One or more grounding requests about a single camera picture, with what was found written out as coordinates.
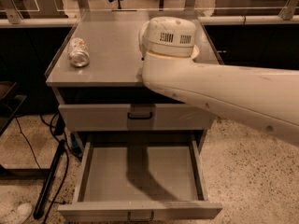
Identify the white paper bowl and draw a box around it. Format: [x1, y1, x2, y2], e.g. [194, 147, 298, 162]
[191, 45, 200, 59]

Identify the black middle drawer handle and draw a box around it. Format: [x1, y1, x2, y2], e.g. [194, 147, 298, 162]
[127, 212, 154, 223]

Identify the white horizontal rail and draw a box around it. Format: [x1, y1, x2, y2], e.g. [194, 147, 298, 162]
[0, 15, 299, 28]

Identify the black floor cable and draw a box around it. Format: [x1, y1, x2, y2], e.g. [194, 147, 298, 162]
[12, 111, 82, 224]

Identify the closed grey top drawer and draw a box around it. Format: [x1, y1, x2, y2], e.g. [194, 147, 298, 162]
[59, 104, 215, 132]

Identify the black desk frame leg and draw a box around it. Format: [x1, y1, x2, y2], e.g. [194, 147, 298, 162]
[0, 81, 64, 219]

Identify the open grey middle drawer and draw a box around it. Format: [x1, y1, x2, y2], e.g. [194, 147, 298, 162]
[59, 142, 222, 222]

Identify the white sneaker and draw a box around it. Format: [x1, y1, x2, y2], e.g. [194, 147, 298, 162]
[0, 203, 33, 224]

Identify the grey metal drawer cabinet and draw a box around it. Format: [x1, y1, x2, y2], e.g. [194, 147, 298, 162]
[44, 9, 231, 224]

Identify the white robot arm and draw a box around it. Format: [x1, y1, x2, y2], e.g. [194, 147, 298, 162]
[138, 17, 299, 146]

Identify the crushed silver soda can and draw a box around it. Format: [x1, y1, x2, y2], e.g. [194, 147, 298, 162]
[68, 37, 90, 67]

